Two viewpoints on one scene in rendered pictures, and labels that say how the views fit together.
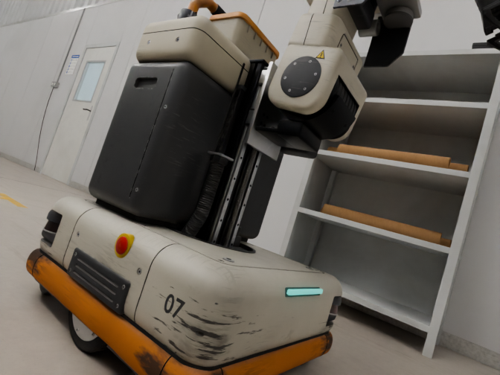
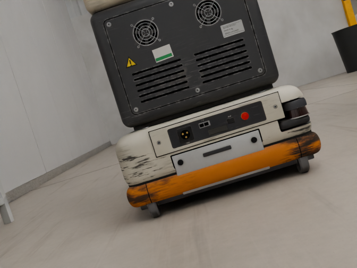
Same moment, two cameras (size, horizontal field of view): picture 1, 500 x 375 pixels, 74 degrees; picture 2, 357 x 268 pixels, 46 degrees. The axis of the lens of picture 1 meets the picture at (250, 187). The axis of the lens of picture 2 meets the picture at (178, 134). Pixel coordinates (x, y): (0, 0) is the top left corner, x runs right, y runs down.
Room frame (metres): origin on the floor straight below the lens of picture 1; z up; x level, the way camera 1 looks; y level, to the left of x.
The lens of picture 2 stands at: (1.96, 1.34, 0.32)
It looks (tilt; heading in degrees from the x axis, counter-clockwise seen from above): 4 degrees down; 236
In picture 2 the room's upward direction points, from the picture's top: 17 degrees counter-clockwise
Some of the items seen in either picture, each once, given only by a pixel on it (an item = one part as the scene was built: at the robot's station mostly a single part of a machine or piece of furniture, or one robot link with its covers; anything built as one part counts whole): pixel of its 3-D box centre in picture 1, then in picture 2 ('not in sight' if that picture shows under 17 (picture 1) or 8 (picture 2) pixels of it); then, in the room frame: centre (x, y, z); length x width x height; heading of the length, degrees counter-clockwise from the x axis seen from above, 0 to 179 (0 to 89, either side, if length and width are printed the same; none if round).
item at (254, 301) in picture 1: (196, 277); (211, 139); (0.97, 0.07, 0.16); 0.67 x 0.64 x 0.25; 53
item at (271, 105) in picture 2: not in sight; (216, 124); (1.15, 0.34, 0.23); 0.41 x 0.02 x 0.08; 143
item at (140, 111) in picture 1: (219, 135); (177, 27); (1.03, 0.14, 0.59); 0.55 x 0.34 x 0.83; 143
